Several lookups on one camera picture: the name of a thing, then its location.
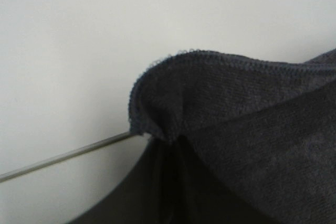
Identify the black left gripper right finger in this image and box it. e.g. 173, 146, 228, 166
172, 136, 263, 223

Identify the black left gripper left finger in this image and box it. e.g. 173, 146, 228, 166
70, 140, 168, 224

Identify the dark navy towel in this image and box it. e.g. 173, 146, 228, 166
129, 50, 335, 223

